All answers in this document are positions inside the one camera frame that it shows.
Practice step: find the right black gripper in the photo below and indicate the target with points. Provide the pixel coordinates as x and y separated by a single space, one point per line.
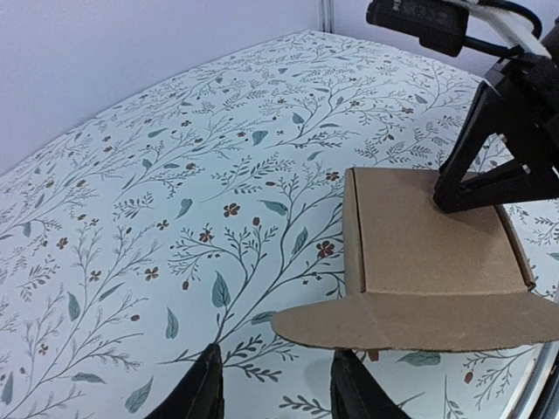
527 122

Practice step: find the brown cardboard box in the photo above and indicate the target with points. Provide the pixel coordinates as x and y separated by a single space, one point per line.
419 279

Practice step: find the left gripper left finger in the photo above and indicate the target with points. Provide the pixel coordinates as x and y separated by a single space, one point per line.
200 393

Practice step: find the right aluminium frame post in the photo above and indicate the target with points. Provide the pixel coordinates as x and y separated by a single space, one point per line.
326 10

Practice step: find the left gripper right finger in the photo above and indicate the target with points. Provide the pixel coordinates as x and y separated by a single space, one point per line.
354 392

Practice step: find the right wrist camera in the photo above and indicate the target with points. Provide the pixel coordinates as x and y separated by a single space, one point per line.
441 26

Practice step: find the floral patterned table mat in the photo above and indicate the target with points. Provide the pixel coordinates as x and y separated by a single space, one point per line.
194 210

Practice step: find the front aluminium rail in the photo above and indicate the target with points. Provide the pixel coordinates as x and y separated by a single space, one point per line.
538 394

